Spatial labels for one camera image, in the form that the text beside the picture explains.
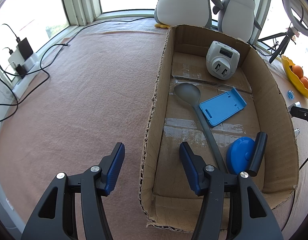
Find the white ring light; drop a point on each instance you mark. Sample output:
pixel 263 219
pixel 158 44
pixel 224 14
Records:
pixel 298 15

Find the pink blanket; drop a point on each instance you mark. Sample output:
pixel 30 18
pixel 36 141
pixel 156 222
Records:
pixel 99 91

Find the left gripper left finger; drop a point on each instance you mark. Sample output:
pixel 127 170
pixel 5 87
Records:
pixel 54 216

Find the black tripod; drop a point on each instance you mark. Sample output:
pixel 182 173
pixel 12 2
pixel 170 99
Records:
pixel 287 37

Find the white plug-in device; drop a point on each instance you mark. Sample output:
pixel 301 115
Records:
pixel 222 60

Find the white power strip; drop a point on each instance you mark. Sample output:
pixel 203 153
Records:
pixel 27 70

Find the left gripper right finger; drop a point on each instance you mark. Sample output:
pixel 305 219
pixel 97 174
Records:
pixel 249 215

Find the black power adapter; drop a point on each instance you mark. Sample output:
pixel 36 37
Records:
pixel 25 49

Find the large plush penguin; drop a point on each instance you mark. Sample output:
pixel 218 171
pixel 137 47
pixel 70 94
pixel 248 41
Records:
pixel 169 13

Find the blue phone stand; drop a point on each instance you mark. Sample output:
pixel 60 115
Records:
pixel 219 108

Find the small plush penguin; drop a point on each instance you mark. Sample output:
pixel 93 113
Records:
pixel 236 18

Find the yellow fruit bowl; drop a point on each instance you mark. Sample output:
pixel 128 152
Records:
pixel 293 78

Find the open cardboard box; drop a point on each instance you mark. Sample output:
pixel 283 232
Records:
pixel 165 195

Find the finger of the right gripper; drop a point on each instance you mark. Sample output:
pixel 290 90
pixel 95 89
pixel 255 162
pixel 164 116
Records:
pixel 299 112

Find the blue round tape measure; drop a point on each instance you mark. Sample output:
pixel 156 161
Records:
pixel 239 154

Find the grey spoon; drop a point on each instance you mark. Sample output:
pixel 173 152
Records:
pixel 191 95

